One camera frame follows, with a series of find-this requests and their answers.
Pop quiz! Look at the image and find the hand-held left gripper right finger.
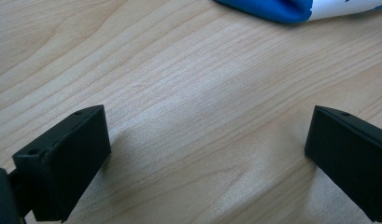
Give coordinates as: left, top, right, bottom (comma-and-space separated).
304, 105, 382, 223

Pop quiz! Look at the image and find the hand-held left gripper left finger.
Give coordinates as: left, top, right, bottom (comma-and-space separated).
11, 105, 112, 223

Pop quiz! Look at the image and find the blue T-shirt with white print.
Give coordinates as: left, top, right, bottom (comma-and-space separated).
213, 0, 382, 25

